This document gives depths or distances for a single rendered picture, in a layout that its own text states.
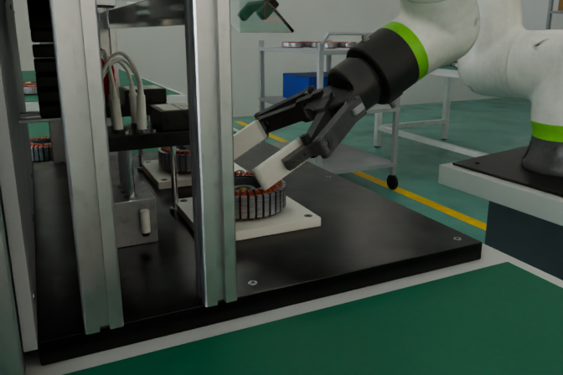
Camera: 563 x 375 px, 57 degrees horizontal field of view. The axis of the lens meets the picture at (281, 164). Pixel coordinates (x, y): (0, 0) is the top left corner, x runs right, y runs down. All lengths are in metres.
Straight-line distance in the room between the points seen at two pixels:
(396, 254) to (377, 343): 0.14
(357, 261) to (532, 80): 0.59
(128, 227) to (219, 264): 0.17
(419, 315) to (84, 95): 0.35
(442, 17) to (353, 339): 0.44
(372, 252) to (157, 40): 5.58
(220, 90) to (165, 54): 5.66
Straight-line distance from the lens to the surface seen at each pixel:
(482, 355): 0.48
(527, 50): 1.05
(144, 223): 0.60
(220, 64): 0.42
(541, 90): 1.04
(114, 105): 0.59
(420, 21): 0.74
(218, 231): 0.46
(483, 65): 1.09
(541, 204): 0.95
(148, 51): 6.05
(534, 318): 0.55
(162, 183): 0.82
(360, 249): 0.59
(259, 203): 0.63
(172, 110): 0.60
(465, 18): 0.76
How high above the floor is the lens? 1.01
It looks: 14 degrees down
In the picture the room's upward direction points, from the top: straight up
